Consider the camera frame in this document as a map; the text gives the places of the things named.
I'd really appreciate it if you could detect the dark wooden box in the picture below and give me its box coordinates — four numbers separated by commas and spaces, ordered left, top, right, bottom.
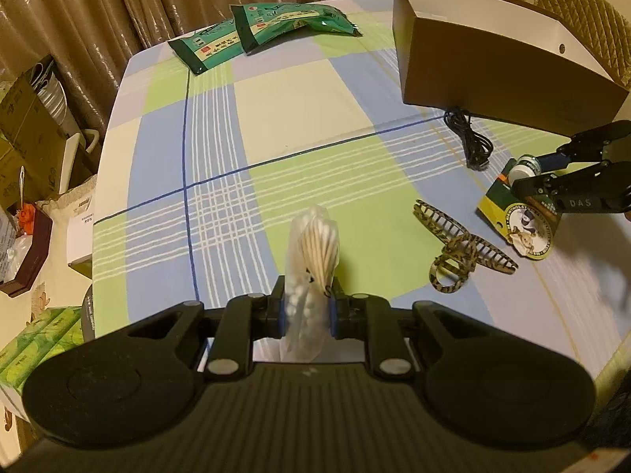
0, 202, 54, 297

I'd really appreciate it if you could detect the large cardboard box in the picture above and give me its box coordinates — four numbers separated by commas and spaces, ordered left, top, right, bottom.
0, 76, 97, 203

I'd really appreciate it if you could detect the beige curtain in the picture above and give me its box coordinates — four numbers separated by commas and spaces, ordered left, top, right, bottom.
0, 0, 336, 124

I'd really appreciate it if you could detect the green tissue box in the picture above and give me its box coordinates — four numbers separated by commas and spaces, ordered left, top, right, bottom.
0, 305, 84, 419

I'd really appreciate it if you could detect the stack of papers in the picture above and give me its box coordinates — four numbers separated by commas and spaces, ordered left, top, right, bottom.
30, 56, 75, 126

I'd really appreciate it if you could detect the green card packet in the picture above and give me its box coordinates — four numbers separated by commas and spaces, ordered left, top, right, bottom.
476, 158, 563, 261

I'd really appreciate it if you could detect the leopard print hair clip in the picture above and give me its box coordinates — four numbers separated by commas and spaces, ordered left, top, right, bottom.
413, 199, 518, 295

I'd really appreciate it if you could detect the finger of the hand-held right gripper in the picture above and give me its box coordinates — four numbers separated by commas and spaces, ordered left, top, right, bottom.
537, 121, 631, 169
512, 160, 631, 214

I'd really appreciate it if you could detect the brown cardboard box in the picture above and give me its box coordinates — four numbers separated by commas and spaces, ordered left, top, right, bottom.
393, 0, 631, 139

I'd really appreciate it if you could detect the cotton swab bag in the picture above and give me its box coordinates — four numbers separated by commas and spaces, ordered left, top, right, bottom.
278, 203, 343, 365

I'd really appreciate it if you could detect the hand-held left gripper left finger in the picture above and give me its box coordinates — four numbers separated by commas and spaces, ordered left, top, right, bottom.
125, 276, 287, 380

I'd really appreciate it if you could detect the green snack packet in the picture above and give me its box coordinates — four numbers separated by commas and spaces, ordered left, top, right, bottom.
231, 2, 363, 56
168, 19, 247, 76

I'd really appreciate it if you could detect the white flat box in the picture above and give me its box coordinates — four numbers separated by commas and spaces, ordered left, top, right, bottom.
66, 192, 97, 267

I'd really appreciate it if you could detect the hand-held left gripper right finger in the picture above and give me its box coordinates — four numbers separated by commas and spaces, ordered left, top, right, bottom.
329, 278, 494, 380

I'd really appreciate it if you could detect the black cable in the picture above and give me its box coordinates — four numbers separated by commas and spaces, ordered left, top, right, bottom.
444, 108, 494, 172

